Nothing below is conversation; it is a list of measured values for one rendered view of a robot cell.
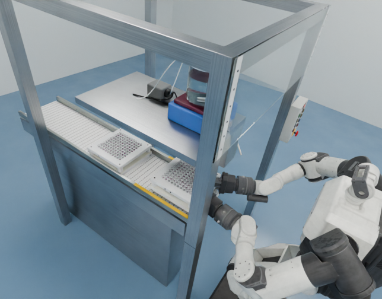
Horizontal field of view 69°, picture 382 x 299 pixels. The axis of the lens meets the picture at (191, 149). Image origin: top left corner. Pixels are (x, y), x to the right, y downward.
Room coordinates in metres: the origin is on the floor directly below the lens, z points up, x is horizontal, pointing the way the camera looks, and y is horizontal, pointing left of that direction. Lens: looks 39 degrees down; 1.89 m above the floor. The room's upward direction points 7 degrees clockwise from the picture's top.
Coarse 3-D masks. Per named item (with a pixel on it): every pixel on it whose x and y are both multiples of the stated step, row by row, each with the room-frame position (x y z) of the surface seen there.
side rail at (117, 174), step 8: (48, 128) 1.30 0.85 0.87; (56, 136) 1.24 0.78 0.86; (72, 144) 1.18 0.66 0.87; (80, 152) 1.14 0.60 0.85; (96, 160) 1.08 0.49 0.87; (104, 168) 1.04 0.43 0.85; (112, 168) 1.03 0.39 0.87; (120, 176) 0.99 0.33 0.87; (128, 184) 0.96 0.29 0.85; (144, 192) 0.91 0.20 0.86; (152, 200) 0.88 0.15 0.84; (168, 208) 0.83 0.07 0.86; (176, 216) 0.81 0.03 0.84
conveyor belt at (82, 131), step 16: (48, 112) 1.51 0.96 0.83; (64, 112) 1.54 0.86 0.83; (64, 128) 1.37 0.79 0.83; (80, 128) 1.39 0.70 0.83; (96, 128) 1.41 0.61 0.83; (80, 144) 1.23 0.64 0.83; (144, 160) 1.17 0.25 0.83; (160, 160) 1.18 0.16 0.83; (128, 176) 1.03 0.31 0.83; (144, 176) 1.04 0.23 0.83
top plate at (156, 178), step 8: (176, 160) 1.06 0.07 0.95; (168, 168) 1.00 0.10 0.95; (152, 176) 0.93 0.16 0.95; (160, 176) 0.94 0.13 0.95; (160, 184) 0.89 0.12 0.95; (168, 184) 0.89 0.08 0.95; (176, 184) 0.90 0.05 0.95; (192, 184) 0.91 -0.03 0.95; (176, 192) 0.85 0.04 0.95; (184, 192) 0.85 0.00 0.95; (184, 200) 0.82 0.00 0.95
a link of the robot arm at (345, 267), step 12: (312, 252) 0.47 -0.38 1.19; (348, 252) 0.44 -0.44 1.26; (312, 264) 0.43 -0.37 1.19; (324, 264) 0.42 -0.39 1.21; (336, 264) 0.41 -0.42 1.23; (348, 264) 0.41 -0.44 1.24; (360, 264) 0.42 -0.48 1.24; (312, 276) 0.40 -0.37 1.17; (324, 276) 0.40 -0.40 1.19; (336, 276) 0.40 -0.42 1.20; (348, 276) 0.39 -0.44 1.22; (360, 276) 0.39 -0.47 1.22; (348, 288) 0.38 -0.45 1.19; (360, 288) 0.37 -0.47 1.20
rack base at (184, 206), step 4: (152, 188) 0.91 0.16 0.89; (156, 188) 0.90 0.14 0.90; (160, 188) 0.90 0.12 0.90; (160, 192) 0.88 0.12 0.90; (164, 192) 0.88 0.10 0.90; (168, 192) 0.88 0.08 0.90; (164, 196) 0.87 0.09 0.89; (168, 196) 0.86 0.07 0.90; (172, 196) 0.86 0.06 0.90; (168, 200) 0.86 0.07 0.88; (172, 200) 0.85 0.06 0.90; (176, 200) 0.84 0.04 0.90; (180, 200) 0.85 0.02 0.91; (176, 204) 0.84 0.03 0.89; (180, 204) 0.83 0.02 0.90; (184, 204) 0.83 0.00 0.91; (188, 204) 0.83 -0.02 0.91; (184, 208) 0.81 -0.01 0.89; (188, 208) 0.81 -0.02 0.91
